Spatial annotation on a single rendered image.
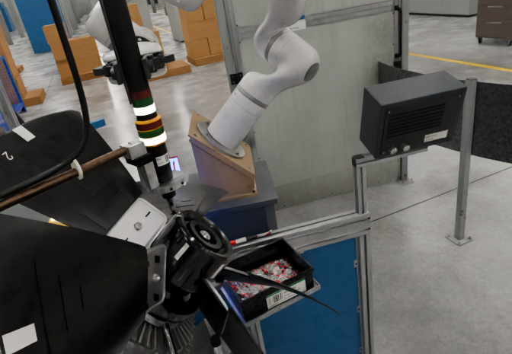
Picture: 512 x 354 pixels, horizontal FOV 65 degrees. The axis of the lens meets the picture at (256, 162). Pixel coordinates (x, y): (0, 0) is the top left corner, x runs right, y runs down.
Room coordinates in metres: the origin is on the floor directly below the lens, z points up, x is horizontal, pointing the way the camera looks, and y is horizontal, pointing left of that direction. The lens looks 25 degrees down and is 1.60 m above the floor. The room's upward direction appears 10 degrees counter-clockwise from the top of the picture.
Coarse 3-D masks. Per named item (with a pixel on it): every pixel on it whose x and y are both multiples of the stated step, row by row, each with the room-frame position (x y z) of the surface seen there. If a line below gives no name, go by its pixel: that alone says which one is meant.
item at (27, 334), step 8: (24, 328) 0.28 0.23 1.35; (32, 328) 0.28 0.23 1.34; (8, 336) 0.26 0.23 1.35; (16, 336) 0.27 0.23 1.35; (24, 336) 0.27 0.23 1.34; (32, 336) 0.28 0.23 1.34; (8, 344) 0.26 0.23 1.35; (16, 344) 0.26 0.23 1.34; (24, 344) 0.27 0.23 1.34; (8, 352) 0.26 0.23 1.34
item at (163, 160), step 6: (162, 144) 0.64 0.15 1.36; (150, 150) 0.63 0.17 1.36; (156, 150) 0.63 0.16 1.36; (162, 150) 0.64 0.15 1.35; (156, 156) 0.63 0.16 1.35; (162, 156) 0.63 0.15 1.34; (168, 156) 0.65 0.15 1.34; (156, 162) 0.63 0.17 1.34; (162, 162) 0.63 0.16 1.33; (168, 162) 0.64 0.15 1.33; (156, 168) 0.63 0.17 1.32; (162, 168) 0.63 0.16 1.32; (168, 168) 0.64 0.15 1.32; (162, 174) 0.63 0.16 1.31; (168, 174) 0.64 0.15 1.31; (162, 180) 0.63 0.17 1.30; (168, 180) 0.63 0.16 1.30; (174, 192) 0.64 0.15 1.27; (168, 198) 0.63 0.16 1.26
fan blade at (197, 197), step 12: (144, 192) 0.83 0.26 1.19; (180, 192) 0.82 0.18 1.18; (192, 192) 0.82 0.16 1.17; (204, 192) 0.83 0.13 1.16; (216, 192) 0.84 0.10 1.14; (228, 192) 0.88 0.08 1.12; (156, 204) 0.76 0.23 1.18; (168, 204) 0.76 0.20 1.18; (180, 204) 0.74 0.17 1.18; (192, 204) 0.74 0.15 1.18; (204, 204) 0.74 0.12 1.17; (168, 216) 0.70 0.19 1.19
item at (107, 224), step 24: (48, 120) 0.69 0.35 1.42; (72, 120) 0.71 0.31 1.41; (0, 144) 0.61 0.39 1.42; (24, 144) 0.63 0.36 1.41; (48, 144) 0.64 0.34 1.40; (72, 144) 0.66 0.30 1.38; (96, 144) 0.68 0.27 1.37; (0, 168) 0.58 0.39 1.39; (24, 168) 0.59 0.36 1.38; (48, 168) 0.61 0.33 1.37; (96, 168) 0.63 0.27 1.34; (120, 168) 0.64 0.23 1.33; (48, 192) 0.57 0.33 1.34; (72, 192) 0.59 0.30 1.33; (96, 192) 0.59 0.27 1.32; (120, 192) 0.61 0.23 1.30; (48, 216) 0.55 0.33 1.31; (72, 216) 0.56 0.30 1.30; (96, 216) 0.56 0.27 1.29; (120, 216) 0.57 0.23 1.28
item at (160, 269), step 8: (152, 248) 0.48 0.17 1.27; (160, 248) 0.50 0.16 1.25; (152, 256) 0.48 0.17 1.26; (160, 256) 0.50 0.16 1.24; (152, 264) 0.47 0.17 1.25; (160, 264) 0.49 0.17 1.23; (152, 272) 0.47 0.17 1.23; (160, 272) 0.49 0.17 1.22; (152, 288) 0.46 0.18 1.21; (160, 288) 0.48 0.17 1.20; (152, 296) 0.46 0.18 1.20; (160, 296) 0.47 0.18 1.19; (152, 304) 0.45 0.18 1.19; (160, 304) 0.47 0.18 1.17
